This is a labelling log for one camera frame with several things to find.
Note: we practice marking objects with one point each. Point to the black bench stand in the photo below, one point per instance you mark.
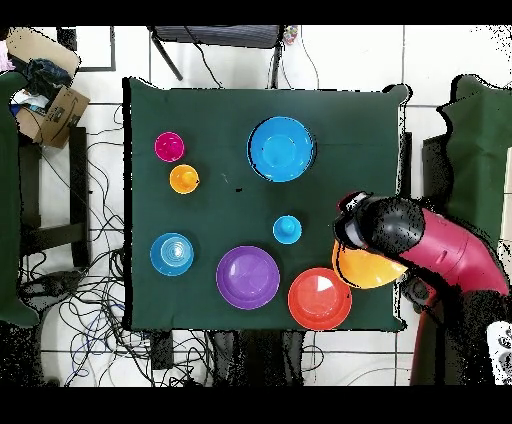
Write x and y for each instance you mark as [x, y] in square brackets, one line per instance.
[78, 196]

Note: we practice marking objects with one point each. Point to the dark green tablecloth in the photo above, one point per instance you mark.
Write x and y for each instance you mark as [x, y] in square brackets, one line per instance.
[200, 220]

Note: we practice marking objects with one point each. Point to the blue cup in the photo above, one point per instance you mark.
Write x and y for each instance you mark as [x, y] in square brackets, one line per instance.
[287, 230]

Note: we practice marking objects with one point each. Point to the green cloth covered table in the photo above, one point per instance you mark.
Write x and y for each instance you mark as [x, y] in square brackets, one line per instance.
[8, 200]
[476, 160]

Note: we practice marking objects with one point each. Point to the large red bowl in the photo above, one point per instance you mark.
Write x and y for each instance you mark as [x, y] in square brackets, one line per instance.
[318, 300]

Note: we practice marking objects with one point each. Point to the black computer tower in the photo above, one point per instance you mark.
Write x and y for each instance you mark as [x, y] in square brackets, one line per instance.
[434, 168]

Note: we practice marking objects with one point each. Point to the black plastic bag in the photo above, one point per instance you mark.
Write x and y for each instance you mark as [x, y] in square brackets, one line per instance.
[46, 76]

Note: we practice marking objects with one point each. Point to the black power adapter box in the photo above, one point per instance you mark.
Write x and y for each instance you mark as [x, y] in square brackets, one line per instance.
[162, 354]

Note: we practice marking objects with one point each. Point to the black metal frame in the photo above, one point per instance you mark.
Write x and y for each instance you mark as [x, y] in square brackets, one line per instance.
[67, 38]

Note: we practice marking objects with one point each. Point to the purple bowl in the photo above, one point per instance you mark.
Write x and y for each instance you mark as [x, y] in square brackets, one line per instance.
[248, 278]

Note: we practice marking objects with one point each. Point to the multicoloured small toy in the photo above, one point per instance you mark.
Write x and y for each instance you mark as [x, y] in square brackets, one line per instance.
[290, 34]

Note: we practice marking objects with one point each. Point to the grey black floor base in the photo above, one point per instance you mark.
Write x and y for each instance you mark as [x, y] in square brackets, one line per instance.
[48, 286]
[416, 292]

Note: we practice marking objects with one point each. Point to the black folding chair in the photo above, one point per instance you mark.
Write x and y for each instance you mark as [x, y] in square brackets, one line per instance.
[218, 36]

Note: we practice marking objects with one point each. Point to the large blue bowl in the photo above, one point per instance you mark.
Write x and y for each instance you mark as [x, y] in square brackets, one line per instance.
[280, 149]

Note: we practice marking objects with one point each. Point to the pink cup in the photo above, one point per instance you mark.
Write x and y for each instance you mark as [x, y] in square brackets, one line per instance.
[169, 146]

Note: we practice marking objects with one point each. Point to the large orange bowl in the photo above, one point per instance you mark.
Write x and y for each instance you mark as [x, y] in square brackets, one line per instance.
[364, 270]

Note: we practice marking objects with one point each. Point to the cardboard box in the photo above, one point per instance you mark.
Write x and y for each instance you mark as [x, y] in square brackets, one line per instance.
[62, 116]

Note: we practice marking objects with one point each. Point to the small blue bowl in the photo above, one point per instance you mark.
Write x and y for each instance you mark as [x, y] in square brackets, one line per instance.
[172, 254]

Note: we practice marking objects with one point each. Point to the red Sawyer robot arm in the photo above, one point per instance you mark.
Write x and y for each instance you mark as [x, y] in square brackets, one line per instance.
[440, 248]

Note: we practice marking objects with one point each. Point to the orange cup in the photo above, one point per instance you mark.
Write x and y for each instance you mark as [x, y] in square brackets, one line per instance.
[184, 179]

